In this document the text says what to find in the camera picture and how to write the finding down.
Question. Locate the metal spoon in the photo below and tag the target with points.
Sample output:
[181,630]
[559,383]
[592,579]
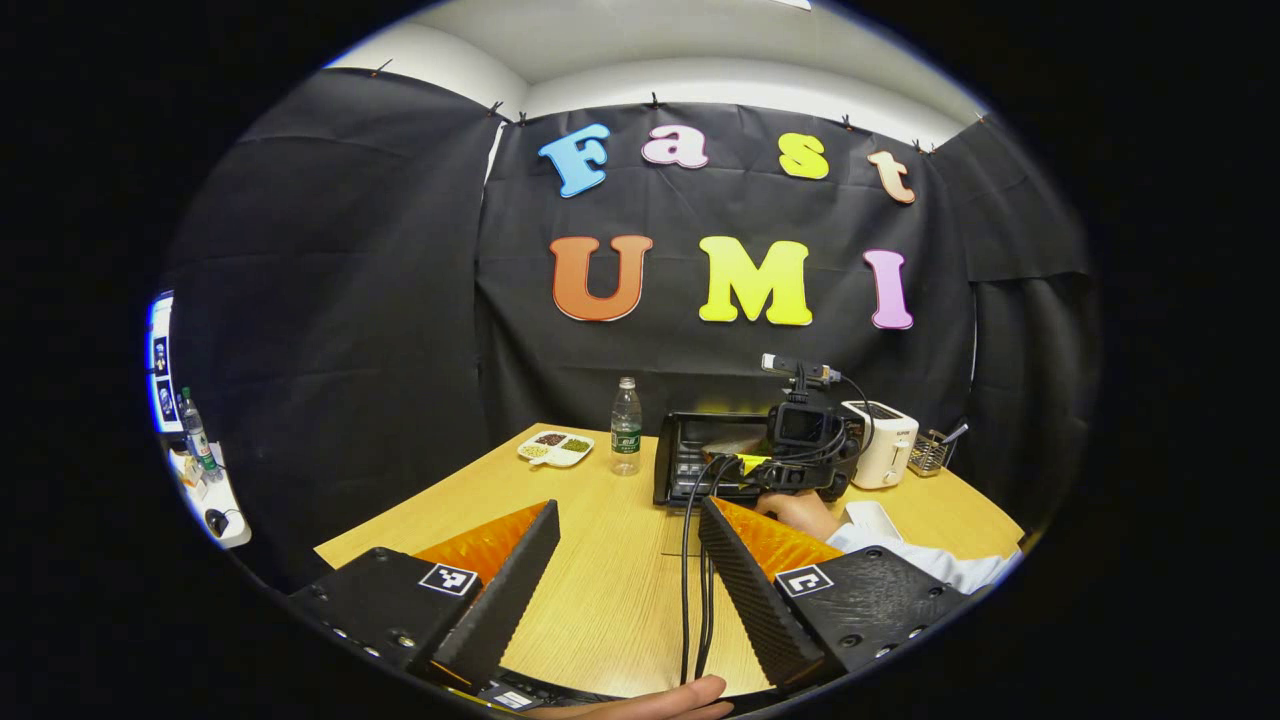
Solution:
[955,432]

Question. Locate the black computer mouse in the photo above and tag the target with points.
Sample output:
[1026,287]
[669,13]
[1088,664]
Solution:
[216,521]

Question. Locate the lit display screen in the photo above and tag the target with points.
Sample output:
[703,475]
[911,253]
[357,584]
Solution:
[160,360]

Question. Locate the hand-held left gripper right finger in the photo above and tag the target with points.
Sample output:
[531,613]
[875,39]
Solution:
[755,600]

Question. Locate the black backdrop cloth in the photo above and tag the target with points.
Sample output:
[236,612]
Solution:
[320,300]

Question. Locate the green label drink bottle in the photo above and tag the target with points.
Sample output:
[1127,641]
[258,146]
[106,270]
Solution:
[195,435]

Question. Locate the white toaster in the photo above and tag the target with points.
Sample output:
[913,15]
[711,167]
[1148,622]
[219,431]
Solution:
[890,445]

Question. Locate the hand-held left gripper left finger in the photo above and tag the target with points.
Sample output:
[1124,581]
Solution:
[505,598]

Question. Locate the white divided snack plate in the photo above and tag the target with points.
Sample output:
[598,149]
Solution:
[555,447]

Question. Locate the black electric oven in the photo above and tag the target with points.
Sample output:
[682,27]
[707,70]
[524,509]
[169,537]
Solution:
[690,450]

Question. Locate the white side table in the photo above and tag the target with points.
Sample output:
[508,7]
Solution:
[225,500]

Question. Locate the clear plastic water bottle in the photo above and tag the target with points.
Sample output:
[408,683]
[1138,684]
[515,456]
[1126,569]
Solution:
[626,430]

